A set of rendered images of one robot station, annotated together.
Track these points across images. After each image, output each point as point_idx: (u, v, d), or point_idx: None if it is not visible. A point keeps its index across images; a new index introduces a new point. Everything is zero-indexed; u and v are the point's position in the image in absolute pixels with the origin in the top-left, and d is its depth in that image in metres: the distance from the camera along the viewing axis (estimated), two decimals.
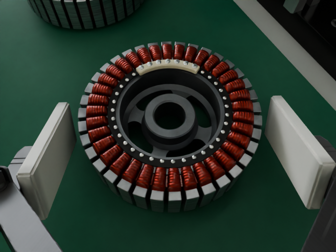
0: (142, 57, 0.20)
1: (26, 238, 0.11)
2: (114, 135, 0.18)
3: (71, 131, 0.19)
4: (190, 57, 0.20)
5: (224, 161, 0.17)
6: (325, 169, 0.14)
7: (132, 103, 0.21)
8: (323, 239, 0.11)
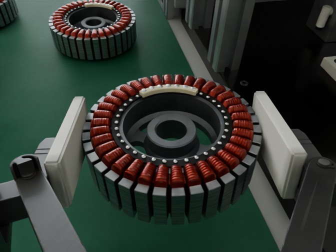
0: (145, 83, 0.22)
1: (49, 226, 0.11)
2: (117, 141, 0.18)
3: None
4: (189, 82, 0.22)
5: (227, 158, 0.16)
6: (297, 159, 0.14)
7: (135, 126, 0.22)
8: (302, 230, 0.11)
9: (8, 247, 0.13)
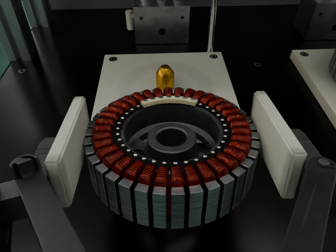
0: (146, 94, 0.23)
1: (49, 226, 0.11)
2: (118, 145, 0.18)
3: (87, 124, 0.20)
4: (188, 94, 0.23)
5: (226, 160, 0.17)
6: (297, 159, 0.14)
7: (136, 135, 0.22)
8: (302, 230, 0.11)
9: (8, 247, 0.13)
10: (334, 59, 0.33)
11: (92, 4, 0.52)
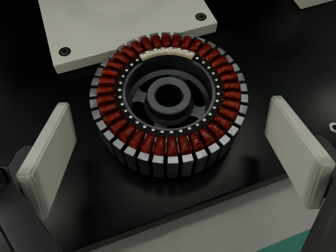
0: (145, 45, 0.23)
1: (26, 238, 0.11)
2: (121, 110, 0.21)
3: (71, 131, 0.19)
4: (186, 45, 0.23)
5: (214, 131, 0.20)
6: (325, 169, 0.14)
7: (136, 86, 0.24)
8: (323, 239, 0.11)
9: None
10: None
11: None
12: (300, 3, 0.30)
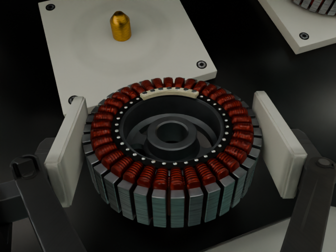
0: (146, 86, 0.22)
1: (49, 226, 0.11)
2: (117, 143, 0.18)
3: None
4: (189, 85, 0.22)
5: (226, 161, 0.16)
6: (297, 159, 0.14)
7: (135, 129, 0.22)
8: (302, 230, 0.11)
9: (8, 247, 0.13)
10: None
11: None
12: (295, 49, 0.32)
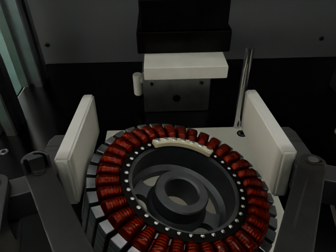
0: (159, 132, 0.20)
1: (57, 222, 0.11)
2: (127, 197, 0.16)
3: (96, 123, 0.20)
4: (204, 141, 0.21)
5: (246, 242, 0.15)
6: (287, 156, 0.15)
7: (139, 176, 0.20)
8: (295, 228, 0.11)
9: (17, 242, 0.13)
10: None
11: (94, 58, 0.45)
12: None
